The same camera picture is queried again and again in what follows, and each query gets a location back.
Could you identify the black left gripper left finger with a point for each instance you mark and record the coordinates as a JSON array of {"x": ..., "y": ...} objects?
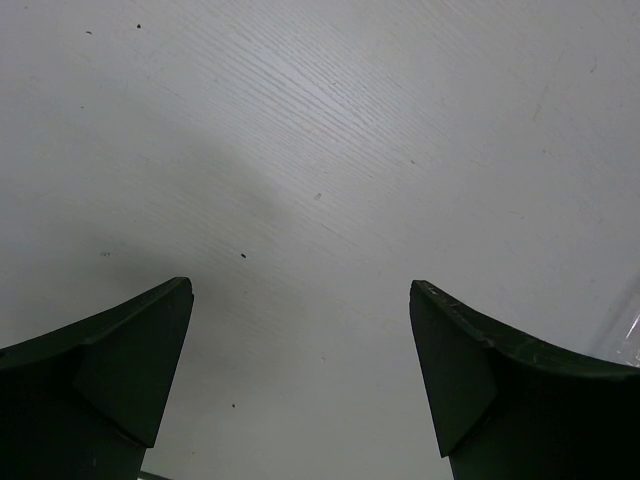
[{"x": 86, "y": 401}]

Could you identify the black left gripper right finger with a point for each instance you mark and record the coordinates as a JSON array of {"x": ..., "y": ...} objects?
[{"x": 507, "y": 405}]

